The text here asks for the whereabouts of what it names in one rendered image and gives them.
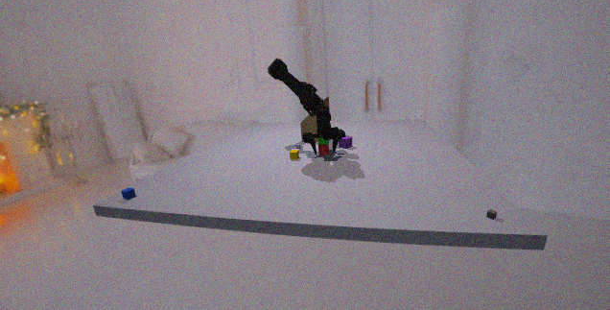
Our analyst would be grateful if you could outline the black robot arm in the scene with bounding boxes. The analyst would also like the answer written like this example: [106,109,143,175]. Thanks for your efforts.
[268,59,339,140]

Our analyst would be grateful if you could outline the small blue block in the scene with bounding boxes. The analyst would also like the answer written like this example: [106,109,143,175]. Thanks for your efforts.
[121,187,136,200]

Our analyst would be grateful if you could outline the purple block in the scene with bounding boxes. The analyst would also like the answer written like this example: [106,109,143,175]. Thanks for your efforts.
[339,136,352,149]

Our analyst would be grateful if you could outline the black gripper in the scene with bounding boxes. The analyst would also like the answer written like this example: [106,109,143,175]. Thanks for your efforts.
[302,121,345,154]

